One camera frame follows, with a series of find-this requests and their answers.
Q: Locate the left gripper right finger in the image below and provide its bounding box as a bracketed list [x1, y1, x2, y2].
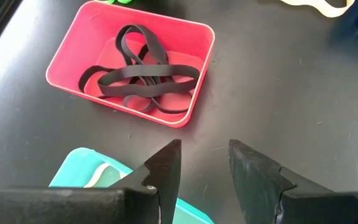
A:
[228, 139, 358, 224]

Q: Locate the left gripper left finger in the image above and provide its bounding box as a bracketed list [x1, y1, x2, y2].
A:
[0, 139, 182, 224]

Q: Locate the tan rubber band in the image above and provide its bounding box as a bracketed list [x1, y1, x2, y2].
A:
[280, 0, 356, 19]
[84, 162, 129, 189]

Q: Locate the teal plastic basket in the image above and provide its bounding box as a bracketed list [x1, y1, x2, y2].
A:
[48, 147, 214, 224]

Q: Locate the black rubber band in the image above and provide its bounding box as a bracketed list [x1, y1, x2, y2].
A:
[78, 65, 142, 100]
[97, 64, 200, 98]
[115, 24, 193, 114]

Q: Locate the green rubber band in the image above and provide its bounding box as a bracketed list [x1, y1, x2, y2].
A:
[103, 0, 136, 6]

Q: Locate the red plastic basket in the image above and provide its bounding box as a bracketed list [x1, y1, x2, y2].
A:
[45, 1, 216, 129]

